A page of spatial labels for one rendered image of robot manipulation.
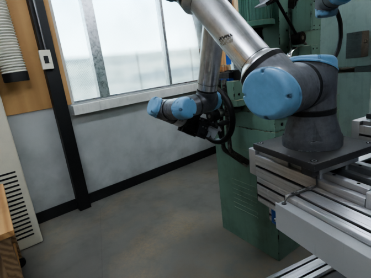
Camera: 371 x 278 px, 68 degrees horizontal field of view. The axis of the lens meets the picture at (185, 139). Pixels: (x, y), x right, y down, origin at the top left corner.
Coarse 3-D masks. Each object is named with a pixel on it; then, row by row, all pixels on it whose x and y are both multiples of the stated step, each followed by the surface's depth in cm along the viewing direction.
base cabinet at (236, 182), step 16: (224, 128) 155; (240, 128) 144; (240, 144) 148; (224, 160) 162; (224, 176) 166; (240, 176) 154; (256, 176) 143; (224, 192) 170; (240, 192) 157; (256, 192) 146; (224, 208) 174; (240, 208) 161; (256, 208) 149; (224, 224) 179; (240, 224) 165; (256, 224) 153; (272, 224) 143; (256, 240) 156; (272, 240) 146; (288, 240) 147; (272, 256) 149
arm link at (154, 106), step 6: (150, 102) 101; (156, 102) 98; (162, 102) 99; (150, 108) 100; (156, 108) 98; (150, 114) 100; (156, 114) 99; (162, 114) 98; (168, 120) 103; (174, 120) 104
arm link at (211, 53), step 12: (228, 0) 83; (204, 36) 90; (204, 48) 91; (216, 48) 90; (204, 60) 93; (216, 60) 92; (204, 72) 94; (216, 72) 95; (204, 84) 96; (216, 84) 97; (204, 96) 98; (216, 96) 101; (204, 108) 98; (216, 108) 104
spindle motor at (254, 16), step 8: (240, 0) 134; (248, 0) 131; (256, 0) 129; (240, 8) 136; (248, 8) 132; (256, 8) 130; (264, 8) 130; (272, 8) 132; (248, 16) 132; (256, 16) 131; (264, 16) 131; (272, 16) 133; (256, 24) 132; (264, 24) 132; (272, 24) 135
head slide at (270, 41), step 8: (280, 0) 137; (280, 16) 139; (288, 16) 142; (280, 24) 140; (288, 24) 143; (264, 32) 147; (272, 32) 143; (280, 32) 140; (288, 32) 144; (264, 40) 148; (272, 40) 144; (280, 40) 141; (288, 40) 145; (280, 48) 142; (288, 48) 146
